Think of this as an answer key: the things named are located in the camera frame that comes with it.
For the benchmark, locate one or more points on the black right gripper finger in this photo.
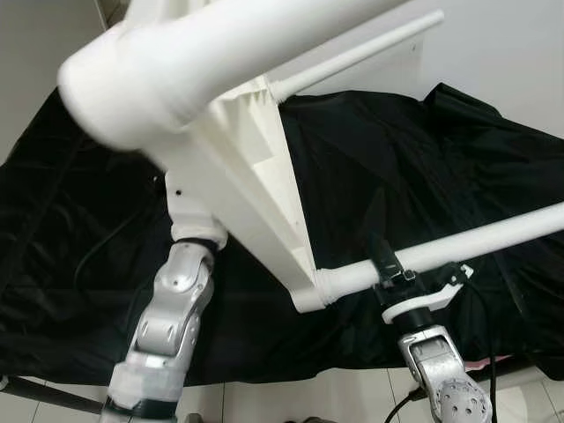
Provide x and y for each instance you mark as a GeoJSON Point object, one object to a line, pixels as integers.
{"type": "Point", "coordinates": [384, 251]}

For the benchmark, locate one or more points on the white plastic table leg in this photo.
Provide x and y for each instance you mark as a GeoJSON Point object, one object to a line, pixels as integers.
{"type": "Point", "coordinates": [476, 238]}
{"type": "Point", "coordinates": [176, 62]}
{"type": "Point", "coordinates": [352, 57]}

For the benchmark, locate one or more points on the white plastic table top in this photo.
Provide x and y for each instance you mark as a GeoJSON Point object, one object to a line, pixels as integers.
{"type": "Point", "coordinates": [256, 176]}

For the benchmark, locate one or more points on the black table cloth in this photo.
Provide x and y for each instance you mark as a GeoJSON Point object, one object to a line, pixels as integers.
{"type": "Point", "coordinates": [441, 159]}

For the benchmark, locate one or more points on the pink plastic object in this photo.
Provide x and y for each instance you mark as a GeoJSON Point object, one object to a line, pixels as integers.
{"type": "Point", "coordinates": [480, 361]}

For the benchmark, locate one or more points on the black metal bar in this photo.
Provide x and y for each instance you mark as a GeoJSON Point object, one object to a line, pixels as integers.
{"type": "Point", "coordinates": [520, 366]}

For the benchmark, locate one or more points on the grey right robot foot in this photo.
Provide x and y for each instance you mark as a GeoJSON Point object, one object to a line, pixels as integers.
{"type": "Point", "coordinates": [319, 419]}

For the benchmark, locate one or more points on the black metal rod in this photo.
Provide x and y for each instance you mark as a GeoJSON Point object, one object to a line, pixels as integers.
{"type": "Point", "coordinates": [53, 397]}

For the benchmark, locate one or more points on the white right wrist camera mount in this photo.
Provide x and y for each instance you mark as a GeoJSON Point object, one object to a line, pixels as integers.
{"type": "Point", "coordinates": [423, 295]}

